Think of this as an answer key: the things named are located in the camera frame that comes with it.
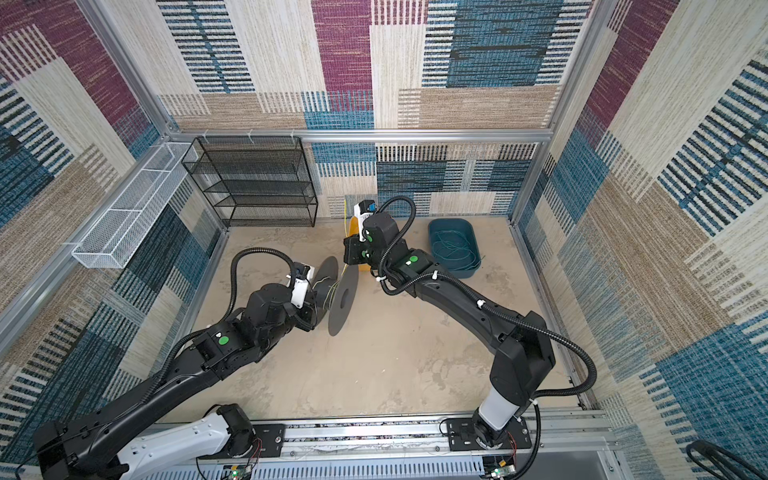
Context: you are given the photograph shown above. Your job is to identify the yellow plastic tray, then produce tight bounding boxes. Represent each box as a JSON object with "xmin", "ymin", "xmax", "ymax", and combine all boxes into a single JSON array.
[{"xmin": 348, "ymin": 216, "xmax": 360, "ymax": 237}]

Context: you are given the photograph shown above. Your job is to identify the white wire mesh basket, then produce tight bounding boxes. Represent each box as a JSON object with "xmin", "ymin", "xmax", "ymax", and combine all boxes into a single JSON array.
[{"xmin": 72, "ymin": 142, "xmax": 190, "ymax": 269}]

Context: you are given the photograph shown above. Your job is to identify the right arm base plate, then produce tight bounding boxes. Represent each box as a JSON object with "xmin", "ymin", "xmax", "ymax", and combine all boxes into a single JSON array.
[{"xmin": 438, "ymin": 417, "xmax": 533, "ymax": 452}]

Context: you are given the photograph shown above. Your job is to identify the teal plastic tray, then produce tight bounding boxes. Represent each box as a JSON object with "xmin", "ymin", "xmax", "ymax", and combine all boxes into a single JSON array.
[{"xmin": 428, "ymin": 218, "xmax": 482, "ymax": 279}]

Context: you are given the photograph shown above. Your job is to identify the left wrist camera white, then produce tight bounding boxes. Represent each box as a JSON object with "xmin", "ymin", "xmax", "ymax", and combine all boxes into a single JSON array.
[{"xmin": 288, "ymin": 262, "xmax": 315, "ymax": 309}]

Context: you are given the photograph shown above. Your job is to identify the black wire mesh shelf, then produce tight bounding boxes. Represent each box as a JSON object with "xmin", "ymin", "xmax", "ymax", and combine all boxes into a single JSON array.
[{"xmin": 181, "ymin": 136, "xmax": 318, "ymax": 228}]

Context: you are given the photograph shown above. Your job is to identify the black cable bottom right corner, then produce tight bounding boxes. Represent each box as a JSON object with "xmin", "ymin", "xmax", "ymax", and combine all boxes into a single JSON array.
[{"xmin": 685, "ymin": 439, "xmax": 768, "ymax": 480}]

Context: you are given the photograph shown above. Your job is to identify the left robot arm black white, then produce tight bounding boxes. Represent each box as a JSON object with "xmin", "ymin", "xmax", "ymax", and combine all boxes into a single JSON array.
[{"xmin": 32, "ymin": 247, "xmax": 320, "ymax": 479}]

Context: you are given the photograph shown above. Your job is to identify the green cable in teal tray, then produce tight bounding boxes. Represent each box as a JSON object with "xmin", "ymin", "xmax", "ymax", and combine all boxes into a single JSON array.
[{"xmin": 434, "ymin": 232, "xmax": 481, "ymax": 271}]

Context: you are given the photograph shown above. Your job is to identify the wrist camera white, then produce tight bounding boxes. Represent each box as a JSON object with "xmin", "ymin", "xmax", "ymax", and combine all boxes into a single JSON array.
[
  {"xmin": 288, "ymin": 262, "xmax": 315, "ymax": 309},
  {"xmin": 353, "ymin": 199, "xmax": 377, "ymax": 228}
]

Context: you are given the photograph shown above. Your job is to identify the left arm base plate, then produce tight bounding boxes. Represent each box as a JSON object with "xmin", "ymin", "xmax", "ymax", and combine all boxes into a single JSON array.
[{"xmin": 201, "ymin": 423, "xmax": 287, "ymax": 461}]

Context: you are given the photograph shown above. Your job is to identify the aluminium rail front frame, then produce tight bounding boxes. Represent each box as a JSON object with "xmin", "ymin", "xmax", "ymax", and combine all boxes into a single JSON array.
[{"xmin": 101, "ymin": 410, "xmax": 619, "ymax": 480}]

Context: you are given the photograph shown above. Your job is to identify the yellow cable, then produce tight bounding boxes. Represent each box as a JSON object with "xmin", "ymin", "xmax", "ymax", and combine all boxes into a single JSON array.
[{"xmin": 326, "ymin": 200, "xmax": 355, "ymax": 313}]

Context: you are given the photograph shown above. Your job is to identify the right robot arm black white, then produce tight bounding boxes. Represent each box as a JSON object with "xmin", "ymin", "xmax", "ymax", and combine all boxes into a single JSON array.
[{"xmin": 344, "ymin": 197, "xmax": 598, "ymax": 449}]

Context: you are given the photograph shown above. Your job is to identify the dark grey cable spool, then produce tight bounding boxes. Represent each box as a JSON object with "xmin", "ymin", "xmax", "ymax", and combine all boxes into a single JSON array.
[{"xmin": 312, "ymin": 256, "xmax": 359, "ymax": 336}]

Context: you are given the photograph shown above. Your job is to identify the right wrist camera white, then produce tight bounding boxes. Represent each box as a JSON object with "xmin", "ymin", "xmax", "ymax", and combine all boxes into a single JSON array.
[{"xmin": 353, "ymin": 199, "xmax": 377, "ymax": 228}]

